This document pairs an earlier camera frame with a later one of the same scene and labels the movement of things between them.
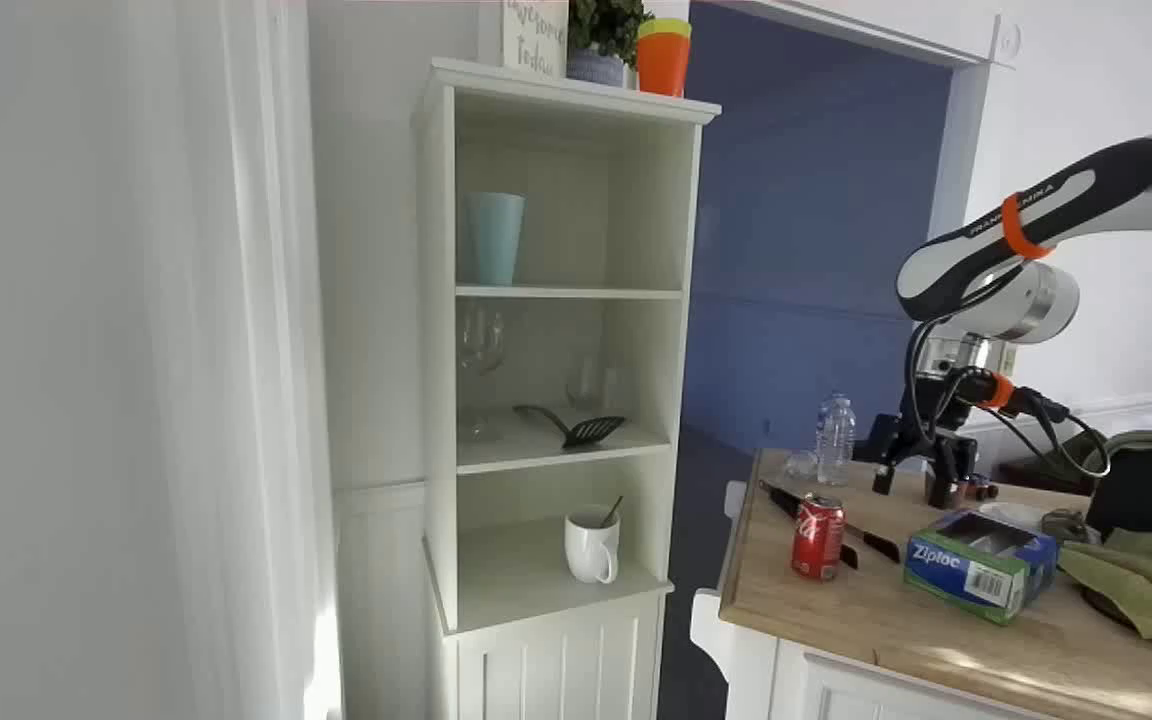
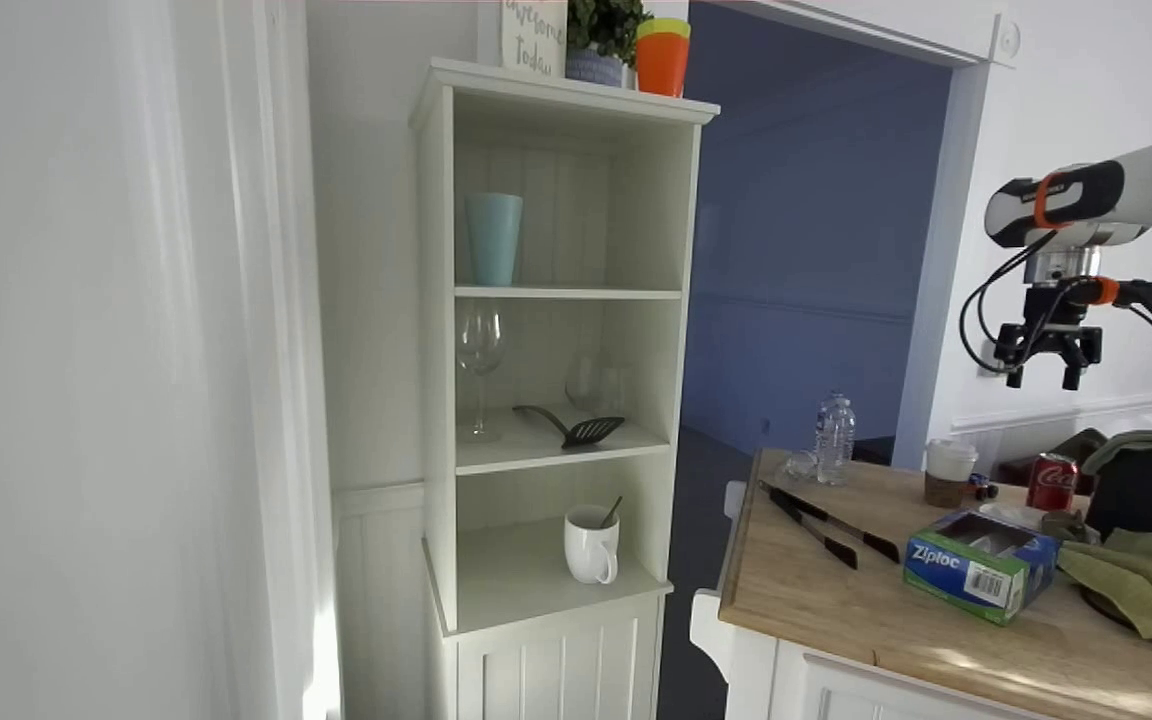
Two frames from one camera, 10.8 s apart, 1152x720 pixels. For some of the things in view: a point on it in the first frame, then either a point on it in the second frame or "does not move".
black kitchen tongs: [850, 542] does not move
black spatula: [580, 434] does not move
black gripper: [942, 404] to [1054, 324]
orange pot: [660, 59] does not move
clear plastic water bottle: [835, 436] does not move
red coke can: [816, 542] to [1048, 483]
